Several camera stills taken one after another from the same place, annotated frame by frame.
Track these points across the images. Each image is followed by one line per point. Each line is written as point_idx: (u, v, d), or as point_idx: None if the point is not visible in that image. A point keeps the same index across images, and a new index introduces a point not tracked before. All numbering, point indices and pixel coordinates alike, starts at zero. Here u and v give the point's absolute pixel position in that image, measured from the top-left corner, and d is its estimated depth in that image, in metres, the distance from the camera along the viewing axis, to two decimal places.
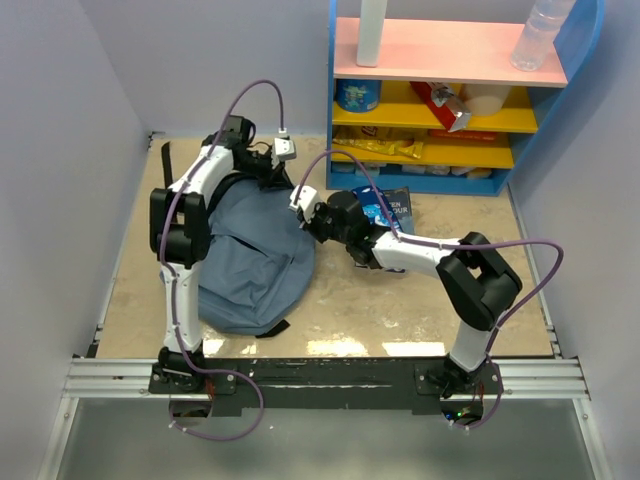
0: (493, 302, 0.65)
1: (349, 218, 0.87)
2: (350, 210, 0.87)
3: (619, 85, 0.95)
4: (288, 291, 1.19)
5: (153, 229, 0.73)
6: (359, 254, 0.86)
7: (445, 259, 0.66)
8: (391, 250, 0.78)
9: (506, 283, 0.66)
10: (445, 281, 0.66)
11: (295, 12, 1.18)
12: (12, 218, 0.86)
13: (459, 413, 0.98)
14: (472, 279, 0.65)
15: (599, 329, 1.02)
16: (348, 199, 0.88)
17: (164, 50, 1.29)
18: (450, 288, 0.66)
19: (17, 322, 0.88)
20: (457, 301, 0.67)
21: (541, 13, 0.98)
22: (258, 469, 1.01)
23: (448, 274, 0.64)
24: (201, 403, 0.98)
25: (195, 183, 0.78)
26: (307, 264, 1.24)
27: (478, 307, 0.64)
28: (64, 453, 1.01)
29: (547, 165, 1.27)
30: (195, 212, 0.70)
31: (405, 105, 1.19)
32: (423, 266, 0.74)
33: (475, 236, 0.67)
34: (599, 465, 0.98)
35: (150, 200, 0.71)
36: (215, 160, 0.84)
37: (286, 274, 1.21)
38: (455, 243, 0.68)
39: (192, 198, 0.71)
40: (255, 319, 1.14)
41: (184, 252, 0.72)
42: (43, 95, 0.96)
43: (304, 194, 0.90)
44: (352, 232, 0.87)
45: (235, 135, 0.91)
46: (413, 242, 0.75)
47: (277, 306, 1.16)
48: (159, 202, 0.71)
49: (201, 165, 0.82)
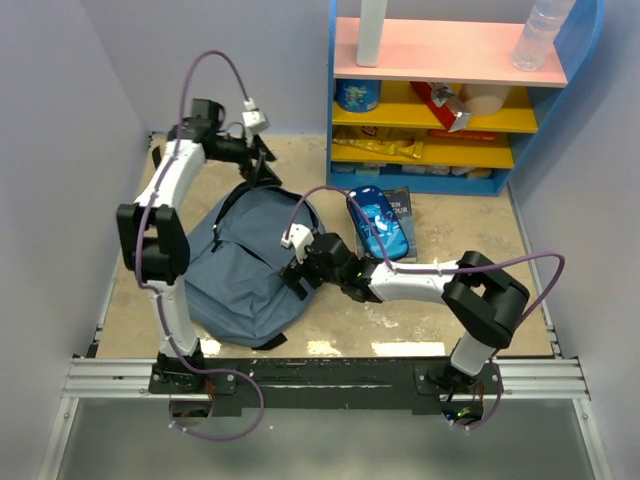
0: (507, 319, 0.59)
1: (336, 259, 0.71)
2: (335, 251, 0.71)
3: (619, 85, 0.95)
4: (289, 306, 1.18)
5: (123, 247, 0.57)
6: (355, 293, 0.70)
7: (449, 287, 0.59)
8: (390, 284, 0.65)
9: (516, 295, 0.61)
10: (453, 309, 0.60)
11: (295, 12, 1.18)
12: (11, 218, 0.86)
13: (459, 413, 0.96)
14: (482, 300, 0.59)
15: (599, 329, 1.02)
16: (330, 238, 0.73)
17: (164, 50, 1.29)
18: (461, 315, 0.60)
19: (17, 322, 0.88)
20: (469, 326, 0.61)
21: (541, 13, 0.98)
22: (258, 469, 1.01)
23: (457, 303, 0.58)
24: (201, 403, 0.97)
25: (164, 192, 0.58)
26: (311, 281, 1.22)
27: (492, 328, 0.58)
28: (64, 453, 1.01)
29: (548, 166, 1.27)
30: (170, 229, 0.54)
31: (405, 105, 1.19)
32: (419, 295, 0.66)
33: (473, 256, 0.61)
34: (600, 465, 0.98)
35: (115, 215, 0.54)
36: (187, 158, 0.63)
37: (289, 290, 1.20)
38: (455, 268, 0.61)
39: (164, 210, 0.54)
40: (252, 330, 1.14)
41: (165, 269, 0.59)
42: (43, 96, 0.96)
43: (296, 230, 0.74)
44: (343, 272, 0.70)
45: (203, 121, 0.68)
46: (411, 271, 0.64)
47: (275, 319, 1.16)
48: (125, 220, 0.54)
49: (170, 167, 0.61)
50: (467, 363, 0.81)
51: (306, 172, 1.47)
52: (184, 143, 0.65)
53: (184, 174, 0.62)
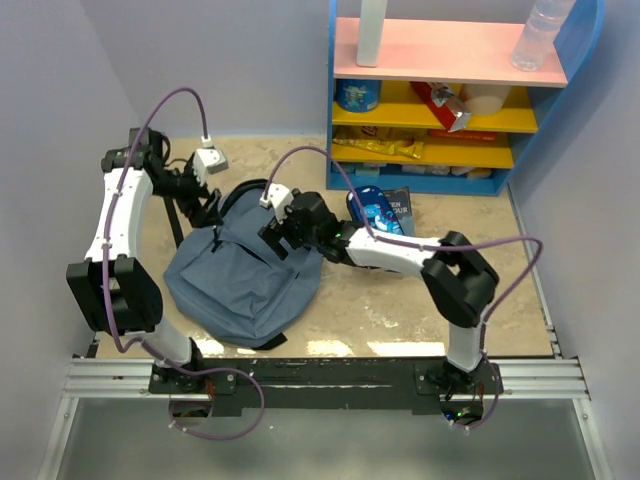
0: (477, 302, 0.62)
1: (314, 219, 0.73)
2: (315, 209, 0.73)
3: (619, 85, 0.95)
4: (290, 306, 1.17)
5: (87, 309, 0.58)
6: (331, 253, 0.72)
7: (428, 262, 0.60)
8: (368, 251, 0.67)
9: (488, 281, 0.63)
10: (428, 283, 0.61)
11: (295, 12, 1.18)
12: (10, 218, 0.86)
13: (459, 413, 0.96)
14: (456, 280, 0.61)
15: (599, 329, 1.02)
16: (311, 197, 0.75)
17: (164, 50, 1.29)
18: (433, 290, 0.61)
19: (17, 322, 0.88)
20: (439, 302, 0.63)
21: (541, 13, 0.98)
22: (258, 469, 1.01)
23: (434, 278, 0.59)
24: (201, 403, 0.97)
25: (117, 237, 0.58)
26: (312, 281, 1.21)
27: (463, 307, 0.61)
28: (64, 453, 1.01)
29: (548, 165, 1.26)
30: (131, 283, 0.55)
31: (405, 105, 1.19)
32: (399, 268, 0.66)
33: (455, 236, 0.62)
34: (599, 465, 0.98)
35: (68, 279, 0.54)
36: (132, 193, 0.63)
37: (289, 290, 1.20)
38: (437, 246, 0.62)
39: (120, 263, 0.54)
40: (252, 330, 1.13)
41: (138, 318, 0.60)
42: (43, 96, 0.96)
43: (276, 191, 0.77)
44: (321, 232, 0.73)
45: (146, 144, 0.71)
46: (391, 243, 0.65)
47: (275, 319, 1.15)
48: (78, 280, 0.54)
49: (115, 206, 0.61)
50: (464, 361, 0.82)
51: (306, 173, 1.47)
52: (128, 172, 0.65)
53: (133, 211, 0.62)
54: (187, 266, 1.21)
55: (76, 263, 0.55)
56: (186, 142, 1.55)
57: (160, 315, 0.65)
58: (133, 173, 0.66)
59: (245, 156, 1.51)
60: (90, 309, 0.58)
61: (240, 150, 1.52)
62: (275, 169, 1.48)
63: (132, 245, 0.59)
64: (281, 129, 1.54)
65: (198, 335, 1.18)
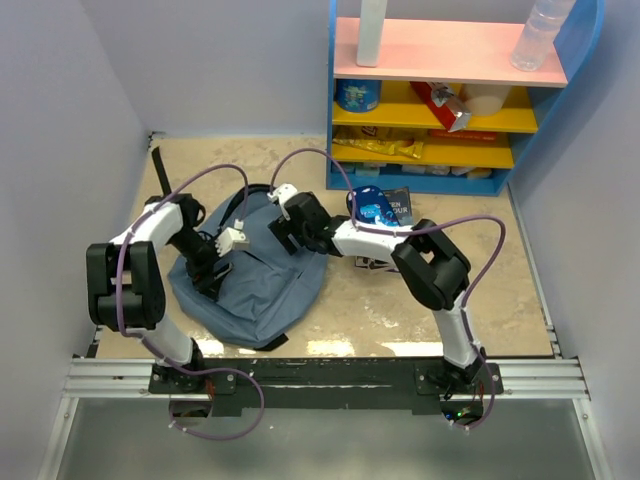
0: (446, 282, 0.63)
1: (305, 214, 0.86)
2: (304, 205, 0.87)
3: (619, 86, 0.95)
4: (292, 307, 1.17)
5: (92, 293, 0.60)
6: (320, 243, 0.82)
7: (398, 246, 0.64)
8: (351, 239, 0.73)
9: (457, 265, 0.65)
10: (399, 266, 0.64)
11: (295, 12, 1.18)
12: (10, 218, 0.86)
13: (459, 413, 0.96)
14: (424, 262, 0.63)
15: (599, 329, 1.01)
16: (302, 197, 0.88)
17: (163, 50, 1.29)
18: (403, 273, 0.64)
19: (17, 322, 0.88)
20: (411, 286, 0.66)
21: (541, 13, 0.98)
22: (258, 469, 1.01)
23: (402, 259, 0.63)
24: (201, 403, 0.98)
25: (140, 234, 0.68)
26: (314, 280, 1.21)
27: (430, 288, 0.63)
28: (64, 453, 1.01)
29: (548, 165, 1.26)
30: (144, 264, 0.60)
31: (405, 105, 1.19)
32: (379, 255, 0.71)
33: (425, 224, 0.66)
34: (600, 465, 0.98)
35: (87, 259, 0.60)
36: (163, 217, 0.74)
37: (291, 290, 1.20)
38: (409, 231, 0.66)
39: (137, 246, 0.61)
40: (254, 332, 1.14)
41: (140, 312, 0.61)
42: (42, 96, 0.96)
43: (284, 189, 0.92)
44: (310, 225, 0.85)
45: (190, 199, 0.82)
46: (371, 231, 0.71)
47: (277, 321, 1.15)
48: (95, 257, 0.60)
49: (147, 217, 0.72)
50: (458, 357, 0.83)
51: (306, 173, 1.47)
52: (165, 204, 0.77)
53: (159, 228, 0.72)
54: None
55: (98, 244, 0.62)
56: (185, 142, 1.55)
57: (161, 316, 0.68)
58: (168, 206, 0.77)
59: (245, 156, 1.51)
60: (94, 292, 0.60)
61: (240, 150, 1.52)
62: (275, 169, 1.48)
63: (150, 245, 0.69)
64: (281, 129, 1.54)
65: (198, 335, 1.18)
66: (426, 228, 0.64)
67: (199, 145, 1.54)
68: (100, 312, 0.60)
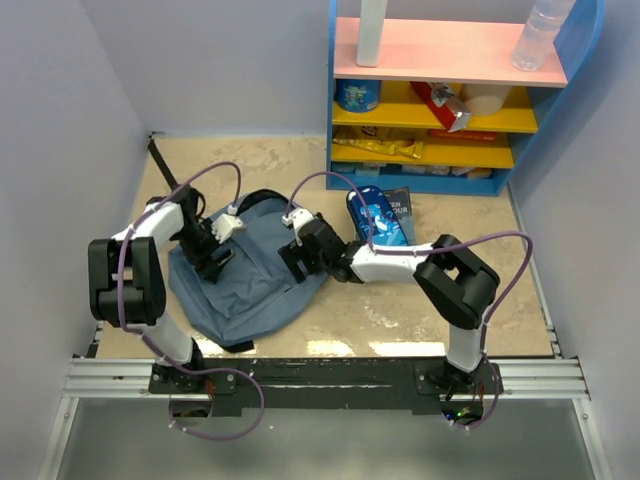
0: (475, 299, 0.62)
1: (319, 241, 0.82)
2: (318, 233, 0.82)
3: (619, 86, 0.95)
4: (268, 317, 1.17)
5: (94, 288, 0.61)
6: (338, 272, 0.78)
7: (421, 266, 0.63)
8: (369, 264, 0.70)
9: (486, 279, 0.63)
10: (424, 286, 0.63)
11: (295, 12, 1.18)
12: (10, 218, 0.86)
13: (459, 414, 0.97)
14: (449, 280, 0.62)
15: (599, 329, 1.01)
16: (314, 224, 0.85)
17: (164, 50, 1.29)
18: (430, 293, 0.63)
19: (17, 322, 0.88)
20: (439, 305, 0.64)
21: (541, 13, 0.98)
22: (258, 469, 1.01)
23: (426, 281, 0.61)
24: (201, 403, 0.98)
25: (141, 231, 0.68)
26: (301, 296, 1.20)
27: (459, 306, 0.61)
28: (64, 453, 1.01)
29: (548, 165, 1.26)
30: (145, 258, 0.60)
31: (405, 105, 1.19)
32: (400, 276, 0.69)
33: (447, 239, 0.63)
34: (600, 465, 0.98)
35: (90, 254, 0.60)
36: (164, 215, 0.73)
37: (272, 301, 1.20)
38: (429, 249, 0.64)
39: (139, 241, 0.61)
40: (222, 330, 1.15)
41: (142, 307, 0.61)
42: (42, 95, 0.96)
43: (299, 213, 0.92)
44: (327, 253, 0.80)
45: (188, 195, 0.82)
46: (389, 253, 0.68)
47: (248, 328, 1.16)
48: (96, 252, 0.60)
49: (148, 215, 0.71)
50: (463, 360, 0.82)
51: (306, 173, 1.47)
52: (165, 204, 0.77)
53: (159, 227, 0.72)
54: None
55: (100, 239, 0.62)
56: (185, 141, 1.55)
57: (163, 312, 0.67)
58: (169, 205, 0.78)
59: (245, 156, 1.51)
60: (96, 287, 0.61)
61: (240, 150, 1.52)
62: (275, 169, 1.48)
63: None
64: (281, 129, 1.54)
65: (198, 335, 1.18)
66: (448, 245, 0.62)
67: (199, 145, 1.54)
68: (102, 306, 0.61)
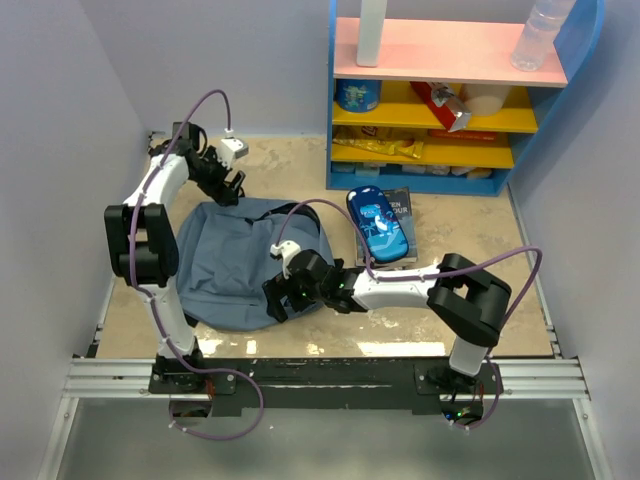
0: (492, 317, 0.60)
1: (315, 274, 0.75)
2: (312, 266, 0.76)
3: (619, 86, 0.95)
4: (217, 313, 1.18)
5: (113, 251, 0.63)
6: (340, 303, 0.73)
7: (433, 292, 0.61)
8: (373, 293, 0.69)
9: (498, 294, 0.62)
10: (439, 312, 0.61)
11: (295, 12, 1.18)
12: (10, 217, 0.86)
13: (459, 413, 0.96)
14: (465, 302, 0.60)
15: (599, 329, 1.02)
16: (306, 256, 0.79)
17: (164, 50, 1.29)
18: (447, 317, 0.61)
19: (17, 322, 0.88)
20: (456, 328, 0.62)
21: (541, 13, 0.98)
22: (258, 469, 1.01)
23: (442, 307, 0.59)
24: (201, 403, 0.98)
25: (152, 193, 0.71)
26: (260, 319, 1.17)
27: (480, 327, 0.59)
28: (64, 454, 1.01)
29: (548, 166, 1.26)
30: (159, 223, 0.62)
31: (405, 105, 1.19)
32: (406, 300, 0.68)
33: (453, 259, 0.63)
34: (599, 465, 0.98)
35: (104, 219, 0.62)
36: (170, 170, 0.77)
37: (234, 304, 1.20)
38: (437, 274, 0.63)
39: (154, 207, 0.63)
40: (180, 290, 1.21)
41: (159, 269, 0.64)
42: (41, 95, 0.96)
43: (287, 243, 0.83)
44: (324, 286, 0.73)
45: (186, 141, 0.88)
46: (392, 278, 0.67)
47: (200, 308, 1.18)
48: (113, 219, 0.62)
49: (155, 174, 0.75)
50: (468, 366, 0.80)
51: (306, 173, 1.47)
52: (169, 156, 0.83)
53: (167, 183, 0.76)
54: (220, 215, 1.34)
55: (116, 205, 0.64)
56: None
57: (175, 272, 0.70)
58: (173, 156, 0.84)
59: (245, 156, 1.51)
60: (115, 250, 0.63)
61: None
62: (275, 169, 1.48)
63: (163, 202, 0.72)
64: (281, 129, 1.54)
65: (198, 335, 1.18)
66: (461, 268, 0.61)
67: None
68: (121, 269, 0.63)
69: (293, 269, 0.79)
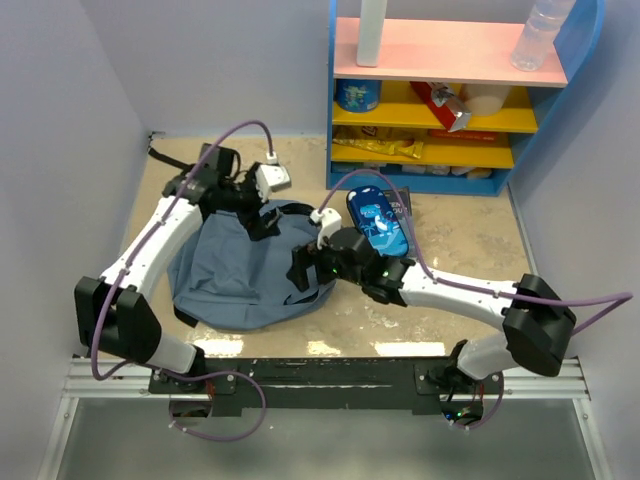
0: (561, 350, 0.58)
1: (357, 256, 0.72)
2: (357, 248, 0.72)
3: (619, 86, 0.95)
4: (216, 314, 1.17)
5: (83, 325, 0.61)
6: (379, 294, 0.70)
7: (510, 313, 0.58)
8: (426, 293, 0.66)
9: (567, 326, 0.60)
10: (509, 333, 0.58)
11: (295, 13, 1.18)
12: (10, 217, 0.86)
13: (459, 413, 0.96)
14: (539, 330, 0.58)
15: (599, 328, 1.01)
16: (352, 235, 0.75)
17: (164, 49, 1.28)
18: (516, 341, 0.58)
19: (17, 322, 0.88)
20: (520, 351, 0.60)
21: (541, 13, 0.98)
22: (258, 470, 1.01)
23: (519, 331, 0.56)
24: (201, 403, 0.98)
25: (137, 267, 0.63)
26: (259, 320, 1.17)
27: (548, 359, 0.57)
28: (64, 454, 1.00)
29: (548, 166, 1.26)
30: (126, 315, 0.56)
31: (406, 105, 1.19)
32: (459, 309, 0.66)
33: (532, 280, 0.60)
34: (600, 465, 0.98)
35: (75, 296, 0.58)
36: (172, 226, 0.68)
37: (234, 304, 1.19)
38: (514, 292, 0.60)
39: (125, 296, 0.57)
40: (180, 290, 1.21)
41: (126, 351, 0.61)
42: (42, 95, 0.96)
43: (329, 212, 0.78)
44: (365, 271, 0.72)
45: (210, 175, 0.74)
46: (457, 286, 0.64)
47: (200, 308, 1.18)
48: (80, 296, 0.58)
49: (149, 236, 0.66)
50: (475, 369, 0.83)
51: (306, 173, 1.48)
52: (179, 204, 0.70)
53: (164, 245, 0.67)
54: (220, 215, 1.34)
55: (90, 278, 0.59)
56: (185, 142, 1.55)
57: (153, 347, 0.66)
58: (185, 204, 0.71)
59: (245, 156, 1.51)
60: (84, 327, 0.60)
61: (241, 150, 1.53)
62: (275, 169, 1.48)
63: (148, 278, 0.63)
64: (281, 129, 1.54)
65: (198, 335, 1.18)
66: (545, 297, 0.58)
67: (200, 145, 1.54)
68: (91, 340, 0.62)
69: (332, 243, 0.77)
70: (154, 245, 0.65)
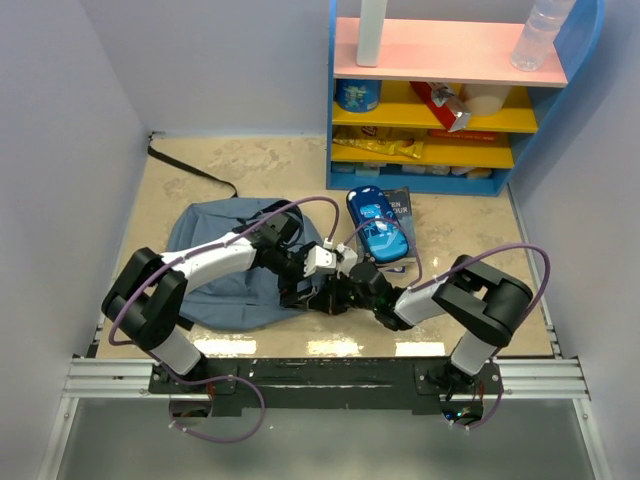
0: (496, 310, 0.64)
1: (374, 289, 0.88)
2: (374, 281, 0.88)
3: (620, 86, 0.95)
4: (214, 314, 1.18)
5: (115, 289, 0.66)
6: (390, 319, 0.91)
7: (439, 288, 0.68)
8: (407, 301, 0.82)
9: (505, 289, 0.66)
10: (446, 308, 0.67)
11: (295, 13, 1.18)
12: (10, 217, 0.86)
13: (459, 413, 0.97)
14: (468, 296, 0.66)
15: (599, 327, 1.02)
16: (370, 269, 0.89)
17: (164, 49, 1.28)
18: (454, 313, 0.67)
19: (17, 322, 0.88)
20: (470, 327, 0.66)
21: (541, 13, 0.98)
22: (257, 469, 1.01)
23: (446, 298, 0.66)
24: (201, 403, 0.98)
25: (190, 262, 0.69)
26: (258, 318, 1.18)
27: (481, 318, 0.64)
28: (64, 454, 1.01)
29: (548, 166, 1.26)
30: (165, 294, 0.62)
31: (406, 105, 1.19)
32: None
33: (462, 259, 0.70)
34: (599, 465, 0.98)
35: (132, 258, 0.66)
36: (230, 252, 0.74)
37: (231, 302, 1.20)
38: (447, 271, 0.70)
39: (173, 277, 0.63)
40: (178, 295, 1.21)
41: (132, 330, 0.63)
42: (41, 96, 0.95)
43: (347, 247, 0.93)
44: (379, 301, 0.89)
45: (272, 234, 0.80)
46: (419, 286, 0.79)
47: (198, 309, 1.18)
48: (139, 261, 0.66)
49: (212, 247, 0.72)
50: (466, 363, 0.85)
51: (307, 173, 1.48)
52: (242, 239, 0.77)
53: (216, 263, 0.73)
54: (213, 215, 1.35)
55: (152, 252, 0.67)
56: (185, 142, 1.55)
57: (159, 340, 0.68)
58: (244, 241, 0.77)
59: (245, 156, 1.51)
60: (116, 290, 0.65)
61: (240, 150, 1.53)
62: (275, 169, 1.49)
63: (191, 276, 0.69)
64: (281, 129, 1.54)
65: (198, 336, 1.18)
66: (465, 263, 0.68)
67: (199, 145, 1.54)
68: (110, 307, 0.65)
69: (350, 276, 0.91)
70: (212, 255, 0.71)
